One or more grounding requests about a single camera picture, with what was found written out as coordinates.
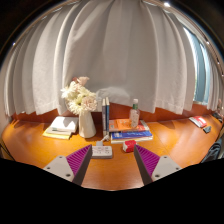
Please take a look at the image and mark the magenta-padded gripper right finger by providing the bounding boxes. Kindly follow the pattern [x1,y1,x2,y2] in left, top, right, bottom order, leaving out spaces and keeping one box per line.
[133,144,183,186]

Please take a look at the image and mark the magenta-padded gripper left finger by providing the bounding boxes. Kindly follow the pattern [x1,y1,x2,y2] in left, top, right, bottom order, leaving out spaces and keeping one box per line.
[43,144,93,186]

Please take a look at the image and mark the red and white charger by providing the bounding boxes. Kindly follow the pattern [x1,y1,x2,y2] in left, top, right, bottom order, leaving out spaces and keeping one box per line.
[122,139,137,153]

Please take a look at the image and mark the grey white power strip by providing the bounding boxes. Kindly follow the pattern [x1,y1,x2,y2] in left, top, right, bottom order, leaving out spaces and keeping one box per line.
[90,140,114,159]

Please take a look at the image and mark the blue flat book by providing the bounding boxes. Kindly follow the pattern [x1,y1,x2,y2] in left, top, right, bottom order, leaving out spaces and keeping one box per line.
[110,129,154,140]

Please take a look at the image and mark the yellow flat book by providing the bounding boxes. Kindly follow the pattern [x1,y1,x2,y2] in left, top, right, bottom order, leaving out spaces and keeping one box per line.
[42,126,73,140]

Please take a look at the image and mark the white ceramic vase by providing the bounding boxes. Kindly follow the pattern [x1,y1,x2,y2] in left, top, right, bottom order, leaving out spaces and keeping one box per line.
[78,109,97,139]

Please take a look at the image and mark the white flat book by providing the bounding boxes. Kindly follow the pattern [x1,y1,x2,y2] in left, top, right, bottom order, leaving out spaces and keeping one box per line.
[110,136,154,145]

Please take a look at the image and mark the clear plastic drink bottle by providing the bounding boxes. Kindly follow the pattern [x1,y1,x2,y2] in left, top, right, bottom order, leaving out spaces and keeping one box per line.
[128,98,141,129]

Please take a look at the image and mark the grey upright book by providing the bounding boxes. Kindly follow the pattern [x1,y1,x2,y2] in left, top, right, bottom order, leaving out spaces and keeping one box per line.
[101,98,107,137]

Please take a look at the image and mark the blue upright book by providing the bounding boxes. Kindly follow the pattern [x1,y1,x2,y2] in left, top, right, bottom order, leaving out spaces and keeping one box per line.
[105,96,111,134]

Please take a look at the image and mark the red and white packet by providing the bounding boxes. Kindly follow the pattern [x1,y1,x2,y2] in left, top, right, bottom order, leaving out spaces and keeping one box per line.
[188,115,208,129]

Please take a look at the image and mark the white and pink flowers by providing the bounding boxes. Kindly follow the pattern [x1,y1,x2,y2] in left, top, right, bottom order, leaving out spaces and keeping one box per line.
[60,76,98,116]

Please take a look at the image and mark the dark chair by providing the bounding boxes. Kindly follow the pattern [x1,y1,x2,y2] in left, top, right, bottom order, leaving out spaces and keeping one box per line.
[209,133,224,163]

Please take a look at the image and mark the white curtain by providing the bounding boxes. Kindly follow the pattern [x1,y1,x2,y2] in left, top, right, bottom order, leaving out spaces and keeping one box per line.
[0,0,224,118]

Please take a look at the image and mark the ceiling lights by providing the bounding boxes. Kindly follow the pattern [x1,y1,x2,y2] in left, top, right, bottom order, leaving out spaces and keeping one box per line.
[11,1,211,46]

